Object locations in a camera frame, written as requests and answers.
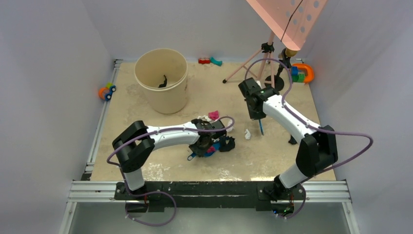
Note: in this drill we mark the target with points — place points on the small pink paper scrap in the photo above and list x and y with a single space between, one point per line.
211 150

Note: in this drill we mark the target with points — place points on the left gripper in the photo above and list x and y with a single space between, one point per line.
200 152

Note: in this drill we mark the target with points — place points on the orange ring toy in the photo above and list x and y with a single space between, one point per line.
307 70

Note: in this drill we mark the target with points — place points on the white scrap left of dustpan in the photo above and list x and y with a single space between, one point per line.
247 134

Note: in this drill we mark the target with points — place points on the red toy block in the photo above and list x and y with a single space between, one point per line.
204 60

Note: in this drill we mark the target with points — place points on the black scrap behind dustpan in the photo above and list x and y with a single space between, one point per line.
292 141

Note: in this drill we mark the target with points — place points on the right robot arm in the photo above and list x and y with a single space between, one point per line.
317 145

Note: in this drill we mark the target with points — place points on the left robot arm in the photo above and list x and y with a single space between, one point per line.
135 144

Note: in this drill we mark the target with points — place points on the black twisted paper scrap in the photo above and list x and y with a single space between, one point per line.
226 144

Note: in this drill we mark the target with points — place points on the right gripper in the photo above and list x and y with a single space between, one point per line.
253 116

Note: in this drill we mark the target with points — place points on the orange wheeled toy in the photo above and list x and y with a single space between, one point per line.
106 93

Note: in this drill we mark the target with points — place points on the green blue toy blocks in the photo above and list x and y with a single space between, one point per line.
297 76

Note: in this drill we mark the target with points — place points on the beige plastic bucket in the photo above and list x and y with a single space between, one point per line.
149 70

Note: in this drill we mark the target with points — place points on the blue hand brush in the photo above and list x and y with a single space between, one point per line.
261 127

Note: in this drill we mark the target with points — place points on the blue dustpan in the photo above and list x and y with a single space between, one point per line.
217 145

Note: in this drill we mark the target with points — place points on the black microphone stand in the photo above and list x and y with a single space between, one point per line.
284 57

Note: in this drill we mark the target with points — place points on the large pink paper ball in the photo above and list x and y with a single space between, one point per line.
213 115

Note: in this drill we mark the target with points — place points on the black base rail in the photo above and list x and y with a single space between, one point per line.
155 196

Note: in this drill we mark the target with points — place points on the long black paper strip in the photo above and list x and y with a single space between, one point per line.
164 83

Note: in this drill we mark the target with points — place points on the white paper scrap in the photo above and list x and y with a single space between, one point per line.
205 118

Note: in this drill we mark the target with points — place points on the pink music stand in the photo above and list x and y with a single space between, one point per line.
290 21

